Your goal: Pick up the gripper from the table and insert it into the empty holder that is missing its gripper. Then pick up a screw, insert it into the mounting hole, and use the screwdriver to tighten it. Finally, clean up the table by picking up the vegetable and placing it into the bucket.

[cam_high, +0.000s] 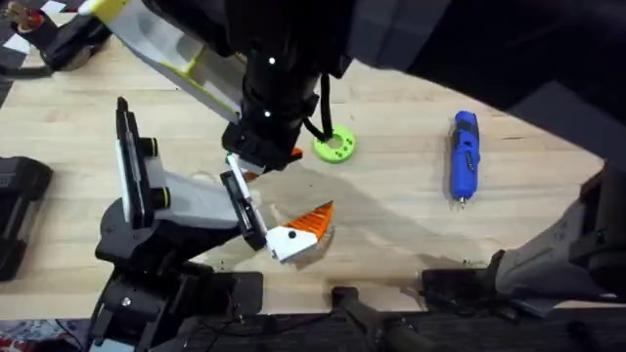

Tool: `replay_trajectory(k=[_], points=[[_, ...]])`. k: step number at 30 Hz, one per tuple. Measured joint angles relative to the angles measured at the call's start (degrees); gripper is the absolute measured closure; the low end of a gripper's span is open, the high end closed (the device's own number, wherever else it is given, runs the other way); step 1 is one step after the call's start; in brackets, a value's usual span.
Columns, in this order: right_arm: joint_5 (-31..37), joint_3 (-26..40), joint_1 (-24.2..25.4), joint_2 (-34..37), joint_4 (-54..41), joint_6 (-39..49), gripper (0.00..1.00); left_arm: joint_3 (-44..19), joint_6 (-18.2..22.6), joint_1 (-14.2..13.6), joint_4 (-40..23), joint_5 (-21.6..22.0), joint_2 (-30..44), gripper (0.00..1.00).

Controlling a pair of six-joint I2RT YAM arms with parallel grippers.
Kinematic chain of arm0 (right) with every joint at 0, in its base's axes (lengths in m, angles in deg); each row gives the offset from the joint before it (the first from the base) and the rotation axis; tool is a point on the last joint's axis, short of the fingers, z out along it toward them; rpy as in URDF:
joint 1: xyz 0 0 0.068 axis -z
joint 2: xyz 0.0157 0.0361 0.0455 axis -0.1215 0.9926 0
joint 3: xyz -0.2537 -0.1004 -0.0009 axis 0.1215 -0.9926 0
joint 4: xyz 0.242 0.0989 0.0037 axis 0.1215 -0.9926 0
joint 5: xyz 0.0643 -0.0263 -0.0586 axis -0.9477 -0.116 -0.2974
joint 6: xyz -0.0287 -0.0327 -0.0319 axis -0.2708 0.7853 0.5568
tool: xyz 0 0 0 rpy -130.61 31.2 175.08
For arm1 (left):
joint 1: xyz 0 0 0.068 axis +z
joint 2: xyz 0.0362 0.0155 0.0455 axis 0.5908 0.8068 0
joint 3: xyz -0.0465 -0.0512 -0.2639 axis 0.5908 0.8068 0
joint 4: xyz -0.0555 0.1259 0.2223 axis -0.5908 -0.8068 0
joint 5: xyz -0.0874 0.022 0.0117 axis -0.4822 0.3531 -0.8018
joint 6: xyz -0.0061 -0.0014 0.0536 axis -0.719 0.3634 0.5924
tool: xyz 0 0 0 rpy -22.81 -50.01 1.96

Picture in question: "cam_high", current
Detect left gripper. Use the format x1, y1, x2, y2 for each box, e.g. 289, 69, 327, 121
94, 156, 336, 276

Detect blue electric screwdriver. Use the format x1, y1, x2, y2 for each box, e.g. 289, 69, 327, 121
448, 110, 482, 211

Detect green disc with holes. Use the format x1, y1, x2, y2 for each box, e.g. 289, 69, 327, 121
312, 123, 357, 164

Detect left wrist upright plate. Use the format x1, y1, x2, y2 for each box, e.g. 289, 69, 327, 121
114, 96, 149, 231

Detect black tool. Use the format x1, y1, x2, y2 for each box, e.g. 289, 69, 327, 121
40, 12, 113, 74

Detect black case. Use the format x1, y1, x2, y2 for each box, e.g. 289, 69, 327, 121
0, 155, 55, 283

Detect colourful printed sheet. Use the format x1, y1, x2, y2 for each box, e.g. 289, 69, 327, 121
0, 318, 92, 352

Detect black and white chequered mat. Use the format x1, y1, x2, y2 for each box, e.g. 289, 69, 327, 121
0, 0, 70, 56

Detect brown and red object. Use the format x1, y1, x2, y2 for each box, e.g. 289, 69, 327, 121
3, 0, 46, 35

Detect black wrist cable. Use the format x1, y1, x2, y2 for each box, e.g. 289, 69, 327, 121
301, 72, 336, 144

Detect black rail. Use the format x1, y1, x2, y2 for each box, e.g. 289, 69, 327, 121
0, 308, 626, 352

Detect black rail clamp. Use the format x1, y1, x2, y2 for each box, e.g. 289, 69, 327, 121
331, 286, 442, 352

